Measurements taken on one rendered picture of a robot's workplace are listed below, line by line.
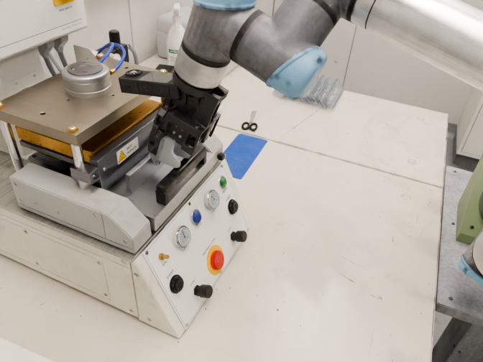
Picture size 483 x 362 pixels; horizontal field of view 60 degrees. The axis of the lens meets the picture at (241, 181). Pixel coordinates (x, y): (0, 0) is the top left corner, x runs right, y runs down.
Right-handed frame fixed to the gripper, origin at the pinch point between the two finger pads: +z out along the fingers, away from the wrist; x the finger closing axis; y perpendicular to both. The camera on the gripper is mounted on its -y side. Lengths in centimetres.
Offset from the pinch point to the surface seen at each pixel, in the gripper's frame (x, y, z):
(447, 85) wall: 242, 82, 40
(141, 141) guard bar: 0.0, -3.7, -1.5
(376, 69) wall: 241, 38, 55
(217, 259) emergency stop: -0.5, 19.7, 14.6
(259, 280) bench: 2.3, 29.5, 16.3
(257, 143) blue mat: 52, 10, 23
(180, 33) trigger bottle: 74, -35, 18
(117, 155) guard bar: -6.8, -3.9, -2.4
